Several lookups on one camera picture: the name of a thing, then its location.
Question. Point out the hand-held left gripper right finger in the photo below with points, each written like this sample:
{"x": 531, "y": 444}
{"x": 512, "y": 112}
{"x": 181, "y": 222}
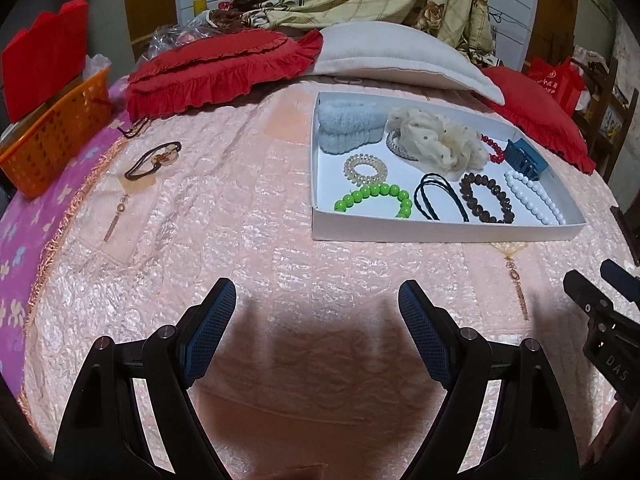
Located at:
{"x": 425, "y": 330}

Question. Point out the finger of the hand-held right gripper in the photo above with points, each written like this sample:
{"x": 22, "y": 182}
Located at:
{"x": 622, "y": 282}
{"x": 585, "y": 294}

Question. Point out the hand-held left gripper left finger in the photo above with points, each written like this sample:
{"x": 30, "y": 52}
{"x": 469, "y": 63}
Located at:
{"x": 212, "y": 330}

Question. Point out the white shallow tray box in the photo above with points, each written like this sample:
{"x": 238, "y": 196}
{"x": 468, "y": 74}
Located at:
{"x": 425, "y": 232}

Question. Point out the blue claw hair clip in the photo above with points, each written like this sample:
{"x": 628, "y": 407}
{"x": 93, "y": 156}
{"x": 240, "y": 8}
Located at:
{"x": 525, "y": 157}

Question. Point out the peach quilted bedspread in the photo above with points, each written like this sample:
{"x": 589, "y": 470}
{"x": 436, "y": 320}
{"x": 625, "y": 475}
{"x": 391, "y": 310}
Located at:
{"x": 225, "y": 210}

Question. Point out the wooden chair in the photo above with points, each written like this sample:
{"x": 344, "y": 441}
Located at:
{"x": 607, "y": 110}

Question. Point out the cream dotted scrunchie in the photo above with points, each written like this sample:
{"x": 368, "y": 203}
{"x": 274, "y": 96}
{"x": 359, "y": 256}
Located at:
{"x": 440, "y": 145}

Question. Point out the red ruffled pillow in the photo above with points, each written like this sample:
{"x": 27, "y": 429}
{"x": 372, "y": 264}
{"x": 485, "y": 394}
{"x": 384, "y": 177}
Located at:
{"x": 540, "y": 105}

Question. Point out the purple flowered blanket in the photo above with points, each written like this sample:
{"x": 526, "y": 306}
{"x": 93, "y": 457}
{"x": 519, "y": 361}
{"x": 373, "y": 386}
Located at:
{"x": 30, "y": 230}

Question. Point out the red shopping bag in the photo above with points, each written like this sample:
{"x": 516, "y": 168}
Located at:
{"x": 555, "y": 85}

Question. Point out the light blue fluffy hair clip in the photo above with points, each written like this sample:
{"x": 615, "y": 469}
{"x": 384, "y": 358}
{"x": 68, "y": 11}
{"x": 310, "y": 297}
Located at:
{"x": 350, "y": 125}

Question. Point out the orange plastic basket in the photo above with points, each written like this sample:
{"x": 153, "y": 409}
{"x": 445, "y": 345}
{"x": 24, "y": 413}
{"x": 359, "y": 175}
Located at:
{"x": 50, "y": 135}

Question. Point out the red ruffled round cushion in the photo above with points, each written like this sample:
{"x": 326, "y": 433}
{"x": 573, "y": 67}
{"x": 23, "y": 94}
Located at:
{"x": 215, "y": 65}

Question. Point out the white pillow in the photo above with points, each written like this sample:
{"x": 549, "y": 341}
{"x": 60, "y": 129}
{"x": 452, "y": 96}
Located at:
{"x": 400, "y": 55}

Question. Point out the clear plastic bag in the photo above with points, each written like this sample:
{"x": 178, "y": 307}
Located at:
{"x": 170, "y": 40}

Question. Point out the red paper box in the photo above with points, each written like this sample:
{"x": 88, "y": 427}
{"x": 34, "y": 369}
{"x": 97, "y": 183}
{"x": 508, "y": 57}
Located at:
{"x": 40, "y": 60}

